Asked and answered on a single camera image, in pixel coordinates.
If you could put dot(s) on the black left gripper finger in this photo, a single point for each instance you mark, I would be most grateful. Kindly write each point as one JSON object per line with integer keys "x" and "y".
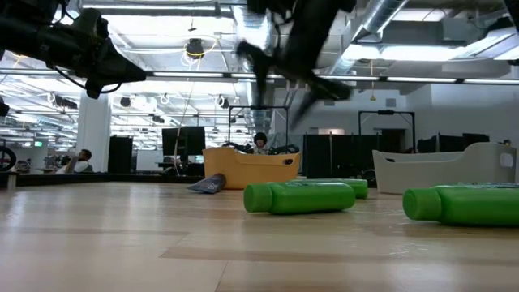
{"x": 121, "y": 69}
{"x": 92, "y": 89}

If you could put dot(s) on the black ceiling device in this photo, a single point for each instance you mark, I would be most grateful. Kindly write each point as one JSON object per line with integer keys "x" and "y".
{"x": 194, "y": 48}

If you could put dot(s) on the green travel shampoo bottle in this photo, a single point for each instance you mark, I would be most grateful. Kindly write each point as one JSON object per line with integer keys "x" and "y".
{"x": 361, "y": 188}
{"x": 304, "y": 198}
{"x": 466, "y": 207}

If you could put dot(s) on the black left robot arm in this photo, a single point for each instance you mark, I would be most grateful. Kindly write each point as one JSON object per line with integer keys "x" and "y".
{"x": 20, "y": 36}

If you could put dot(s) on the white plastic bin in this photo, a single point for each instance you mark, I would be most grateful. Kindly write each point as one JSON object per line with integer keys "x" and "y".
{"x": 446, "y": 170}

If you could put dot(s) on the long ceiling light strip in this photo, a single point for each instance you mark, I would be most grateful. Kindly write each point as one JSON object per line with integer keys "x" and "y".
{"x": 190, "y": 74}

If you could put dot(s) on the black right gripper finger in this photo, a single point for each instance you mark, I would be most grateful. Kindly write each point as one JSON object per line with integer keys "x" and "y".
{"x": 328, "y": 90}
{"x": 259, "y": 67}

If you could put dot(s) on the black metal table frame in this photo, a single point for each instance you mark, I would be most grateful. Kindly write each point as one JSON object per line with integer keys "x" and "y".
{"x": 81, "y": 178}

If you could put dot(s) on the black background screens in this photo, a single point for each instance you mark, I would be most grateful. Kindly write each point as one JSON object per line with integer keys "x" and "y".
{"x": 450, "y": 144}

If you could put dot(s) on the person behind yellow bin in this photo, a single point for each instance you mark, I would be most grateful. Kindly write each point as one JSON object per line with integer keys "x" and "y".
{"x": 260, "y": 138}

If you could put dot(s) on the dark blue toiletry tube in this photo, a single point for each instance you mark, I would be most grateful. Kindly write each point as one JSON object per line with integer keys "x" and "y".
{"x": 211, "y": 184}

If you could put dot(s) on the black partition panels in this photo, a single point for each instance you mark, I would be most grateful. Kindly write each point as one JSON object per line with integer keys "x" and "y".
{"x": 324, "y": 156}

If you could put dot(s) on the black background stand frame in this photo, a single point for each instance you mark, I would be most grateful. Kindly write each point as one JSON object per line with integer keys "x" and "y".
{"x": 243, "y": 107}
{"x": 385, "y": 112}

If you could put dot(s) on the yellow plastic bin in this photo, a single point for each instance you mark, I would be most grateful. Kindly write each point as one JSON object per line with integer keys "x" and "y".
{"x": 243, "y": 168}

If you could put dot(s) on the black cabinet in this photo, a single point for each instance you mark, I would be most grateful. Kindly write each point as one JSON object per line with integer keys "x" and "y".
{"x": 120, "y": 154}

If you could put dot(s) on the background black robot arm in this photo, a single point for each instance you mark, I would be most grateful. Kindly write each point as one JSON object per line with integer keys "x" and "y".
{"x": 284, "y": 149}
{"x": 237, "y": 146}

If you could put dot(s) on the person seated at desk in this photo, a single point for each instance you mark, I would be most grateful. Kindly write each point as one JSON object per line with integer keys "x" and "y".
{"x": 83, "y": 164}

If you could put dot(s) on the black computer monitor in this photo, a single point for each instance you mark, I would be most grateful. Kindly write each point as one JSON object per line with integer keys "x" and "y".
{"x": 182, "y": 142}

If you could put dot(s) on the black wheel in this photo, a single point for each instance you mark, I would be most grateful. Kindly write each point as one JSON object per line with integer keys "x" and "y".
{"x": 13, "y": 156}

